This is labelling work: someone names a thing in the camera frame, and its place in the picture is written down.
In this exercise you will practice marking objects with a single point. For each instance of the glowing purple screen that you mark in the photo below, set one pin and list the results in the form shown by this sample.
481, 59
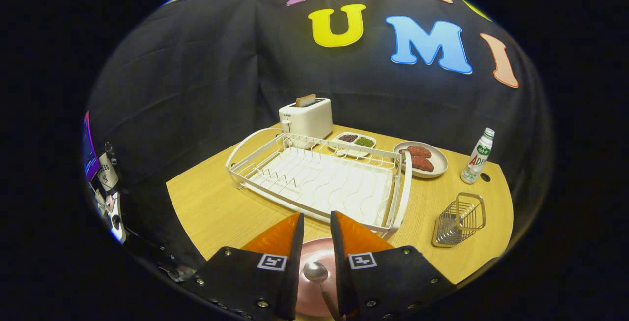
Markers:
90, 159

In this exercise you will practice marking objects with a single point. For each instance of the white drink bottle green cap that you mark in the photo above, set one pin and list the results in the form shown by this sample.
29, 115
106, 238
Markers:
476, 161

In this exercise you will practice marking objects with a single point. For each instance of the white toaster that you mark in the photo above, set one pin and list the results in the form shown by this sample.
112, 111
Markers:
309, 119

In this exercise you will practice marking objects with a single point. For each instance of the white device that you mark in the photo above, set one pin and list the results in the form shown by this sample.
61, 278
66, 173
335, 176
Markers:
117, 222

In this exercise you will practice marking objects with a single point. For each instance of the pink plate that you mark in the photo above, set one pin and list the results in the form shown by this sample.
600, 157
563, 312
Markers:
317, 248

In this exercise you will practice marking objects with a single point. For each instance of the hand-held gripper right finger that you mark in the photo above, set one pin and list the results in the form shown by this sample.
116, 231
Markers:
339, 272

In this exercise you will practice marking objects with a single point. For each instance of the white drip tray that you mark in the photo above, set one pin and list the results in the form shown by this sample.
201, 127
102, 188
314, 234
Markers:
324, 183

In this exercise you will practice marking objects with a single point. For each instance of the beige plate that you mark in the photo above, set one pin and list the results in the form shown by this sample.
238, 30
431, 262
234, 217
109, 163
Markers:
440, 163

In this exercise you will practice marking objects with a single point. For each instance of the white divided tray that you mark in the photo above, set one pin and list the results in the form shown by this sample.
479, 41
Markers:
366, 150

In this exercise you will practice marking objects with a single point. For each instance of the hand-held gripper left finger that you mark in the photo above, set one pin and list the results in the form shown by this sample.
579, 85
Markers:
295, 272

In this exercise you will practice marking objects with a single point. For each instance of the pile of green beans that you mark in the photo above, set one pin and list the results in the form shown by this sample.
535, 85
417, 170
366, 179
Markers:
364, 141

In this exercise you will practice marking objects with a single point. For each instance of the pile of dark beans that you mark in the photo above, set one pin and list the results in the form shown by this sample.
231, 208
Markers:
348, 138

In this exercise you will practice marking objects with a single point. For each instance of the brown toast slice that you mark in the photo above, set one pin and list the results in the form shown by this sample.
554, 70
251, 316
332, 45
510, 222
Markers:
306, 100

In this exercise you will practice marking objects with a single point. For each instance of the red meat slice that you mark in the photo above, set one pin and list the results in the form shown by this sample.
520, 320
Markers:
417, 151
423, 164

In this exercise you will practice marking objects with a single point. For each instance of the white printed cup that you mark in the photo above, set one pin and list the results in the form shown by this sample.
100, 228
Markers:
108, 173

